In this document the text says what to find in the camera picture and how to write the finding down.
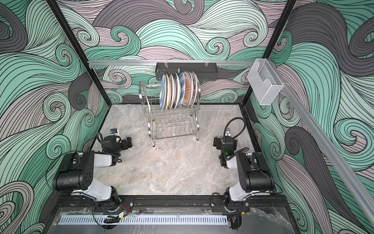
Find white plate red characters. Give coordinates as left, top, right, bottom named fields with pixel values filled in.
left=193, top=72, right=200, bottom=105

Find blue white striped plate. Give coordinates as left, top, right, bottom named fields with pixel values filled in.
left=159, top=74, right=167, bottom=110

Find cream plate small drawings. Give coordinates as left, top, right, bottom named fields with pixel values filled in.
left=165, top=74, right=172, bottom=110

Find sunburst plate red green rim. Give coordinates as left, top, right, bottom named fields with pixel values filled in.
left=170, top=73, right=176, bottom=109

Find white plate teal red rim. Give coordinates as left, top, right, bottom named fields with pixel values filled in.
left=173, top=73, right=181, bottom=109

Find blue cream striped plate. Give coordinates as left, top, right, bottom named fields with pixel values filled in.
left=177, top=72, right=186, bottom=109

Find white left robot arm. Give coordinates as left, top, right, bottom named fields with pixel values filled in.
left=52, top=129, right=133, bottom=207

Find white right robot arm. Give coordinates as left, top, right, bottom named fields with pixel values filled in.
left=213, top=136, right=275, bottom=213

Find steel two-tier dish rack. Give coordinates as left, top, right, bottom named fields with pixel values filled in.
left=139, top=81, right=201, bottom=146

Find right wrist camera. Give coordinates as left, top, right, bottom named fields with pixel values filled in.
left=225, top=128, right=231, bottom=137

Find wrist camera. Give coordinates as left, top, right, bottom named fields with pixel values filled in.
left=225, top=128, right=231, bottom=137
left=111, top=128, right=119, bottom=136

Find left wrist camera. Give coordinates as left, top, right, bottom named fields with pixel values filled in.
left=111, top=128, right=119, bottom=136

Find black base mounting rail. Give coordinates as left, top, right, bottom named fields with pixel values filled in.
left=56, top=195, right=288, bottom=213

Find clear acrylic wall holder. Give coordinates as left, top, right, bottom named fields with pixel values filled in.
left=247, top=58, right=284, bottom=105

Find black wall-mounted tray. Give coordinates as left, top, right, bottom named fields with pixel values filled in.
left=155, top=62, right=218, bottom=81

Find white slotted cable duct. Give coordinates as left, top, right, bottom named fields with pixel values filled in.
left=58, top=215, right=228, bottom=226

